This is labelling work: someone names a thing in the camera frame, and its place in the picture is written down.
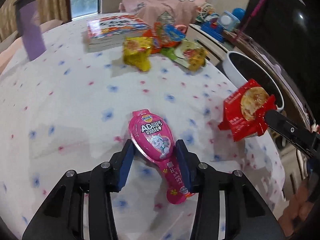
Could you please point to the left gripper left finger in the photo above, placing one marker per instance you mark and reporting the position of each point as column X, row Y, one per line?
column 61, row 215

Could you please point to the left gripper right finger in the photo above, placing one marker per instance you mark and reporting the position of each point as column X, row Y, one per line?
column 247, row 216

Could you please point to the red snack bag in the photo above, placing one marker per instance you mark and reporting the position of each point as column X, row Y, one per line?
column 244, row 111

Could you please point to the pink spoon-shaped candy pack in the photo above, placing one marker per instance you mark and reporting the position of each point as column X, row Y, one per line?
column 153, row 138

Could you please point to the yellow snack packet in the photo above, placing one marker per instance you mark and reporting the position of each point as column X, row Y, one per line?
column 136, row 51

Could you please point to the white rim trash bin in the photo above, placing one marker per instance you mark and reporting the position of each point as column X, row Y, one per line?
column 239, row 69

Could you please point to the person's right hand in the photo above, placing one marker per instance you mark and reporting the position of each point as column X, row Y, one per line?
column 297, row 211

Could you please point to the white tv cabinet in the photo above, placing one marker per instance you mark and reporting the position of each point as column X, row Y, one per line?
column 294, row 106

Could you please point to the white dotted tablecloth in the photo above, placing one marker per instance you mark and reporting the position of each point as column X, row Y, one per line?
column 70, row 109

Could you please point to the black television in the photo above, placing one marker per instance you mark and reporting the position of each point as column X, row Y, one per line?
column 286, row 31

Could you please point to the blue spiky ball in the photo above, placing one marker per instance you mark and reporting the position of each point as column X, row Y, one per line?
column 238, row 13

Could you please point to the green drink pouch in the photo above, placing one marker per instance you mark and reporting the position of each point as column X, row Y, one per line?
column 188, row 54

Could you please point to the blue toy machine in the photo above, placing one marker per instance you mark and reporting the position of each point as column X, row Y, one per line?
column 215, row 24

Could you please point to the pink stick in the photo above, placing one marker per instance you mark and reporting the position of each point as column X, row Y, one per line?
column 252, row 15

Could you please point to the pink kettlebell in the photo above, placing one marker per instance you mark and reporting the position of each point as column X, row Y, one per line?
column 182, row 28

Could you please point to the pink cushioned sofa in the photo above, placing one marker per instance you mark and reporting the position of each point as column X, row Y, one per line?
column 7, row 54

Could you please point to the orange children's book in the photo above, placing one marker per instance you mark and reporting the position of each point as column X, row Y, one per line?
column 111, row 31

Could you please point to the purple thermos bottle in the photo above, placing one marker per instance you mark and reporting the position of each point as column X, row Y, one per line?
column 28, row 27

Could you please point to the golden curtain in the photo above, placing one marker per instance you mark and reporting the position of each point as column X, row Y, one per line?
column 14, row 11

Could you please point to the wire ferris wheel toy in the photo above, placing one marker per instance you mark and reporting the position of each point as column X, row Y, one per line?
column 206, row 13

